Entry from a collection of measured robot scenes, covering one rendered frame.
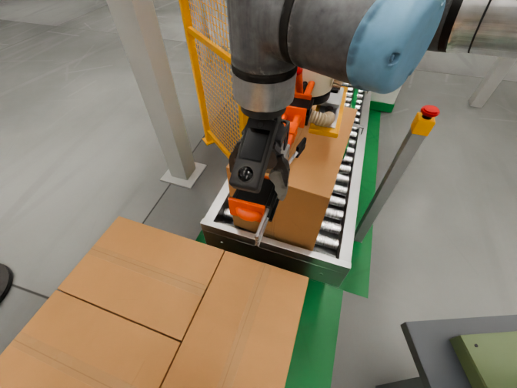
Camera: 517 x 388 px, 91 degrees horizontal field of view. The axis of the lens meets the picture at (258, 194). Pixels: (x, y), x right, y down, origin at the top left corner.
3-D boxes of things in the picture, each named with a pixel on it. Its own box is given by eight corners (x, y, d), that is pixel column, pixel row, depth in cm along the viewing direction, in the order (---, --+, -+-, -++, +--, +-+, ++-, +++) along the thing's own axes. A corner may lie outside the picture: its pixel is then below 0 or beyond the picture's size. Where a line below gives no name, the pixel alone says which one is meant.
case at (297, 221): (275, 152, 163) (278, 92, 133) (338, 168, 153) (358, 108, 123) (233, 225, 128) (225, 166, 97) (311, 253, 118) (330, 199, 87)
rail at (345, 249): (365, 72, 266) (370, 53, 251) (370, 73, 265) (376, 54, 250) (329, 278, 125) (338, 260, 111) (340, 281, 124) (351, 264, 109)
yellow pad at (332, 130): (323, 87, 109) (325, 75, 106) (347, 91, 107) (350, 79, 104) (308, 133, 88) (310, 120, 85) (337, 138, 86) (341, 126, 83)
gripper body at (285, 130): (288, 146, 50) (295, 87, 41) (276, 176, 45) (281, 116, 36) (252, 138, 52) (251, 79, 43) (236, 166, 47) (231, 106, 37)
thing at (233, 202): (243, 185, 58) (242, 169, 54) (275, 193, 57) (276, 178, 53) (229, 214, 53) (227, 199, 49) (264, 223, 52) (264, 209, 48)
